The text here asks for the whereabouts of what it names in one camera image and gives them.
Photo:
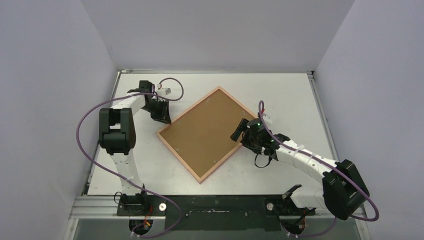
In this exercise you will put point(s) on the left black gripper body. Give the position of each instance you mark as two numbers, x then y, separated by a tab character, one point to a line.
155	108

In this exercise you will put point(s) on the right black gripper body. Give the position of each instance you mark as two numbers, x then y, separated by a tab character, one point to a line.
241	131

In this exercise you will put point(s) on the pink wooden picture frame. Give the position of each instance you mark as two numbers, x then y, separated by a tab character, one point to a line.
202	179

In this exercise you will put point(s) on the brown cardboard backing board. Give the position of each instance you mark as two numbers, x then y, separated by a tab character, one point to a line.
205	132

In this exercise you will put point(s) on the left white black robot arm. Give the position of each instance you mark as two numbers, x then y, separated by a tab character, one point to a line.
117	135

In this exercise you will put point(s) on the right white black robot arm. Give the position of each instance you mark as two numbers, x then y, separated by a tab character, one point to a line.
342	189

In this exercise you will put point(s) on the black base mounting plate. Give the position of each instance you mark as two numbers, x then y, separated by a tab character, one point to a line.
223	222

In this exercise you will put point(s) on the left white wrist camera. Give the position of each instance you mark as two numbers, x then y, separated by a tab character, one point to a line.
164	91

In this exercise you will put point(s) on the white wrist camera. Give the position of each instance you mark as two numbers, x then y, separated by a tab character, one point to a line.
265	118
164	91

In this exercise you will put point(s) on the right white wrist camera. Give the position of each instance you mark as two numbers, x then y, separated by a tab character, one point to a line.
265	118

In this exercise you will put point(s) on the aluminium front rail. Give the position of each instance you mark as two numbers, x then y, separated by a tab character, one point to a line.
92	207

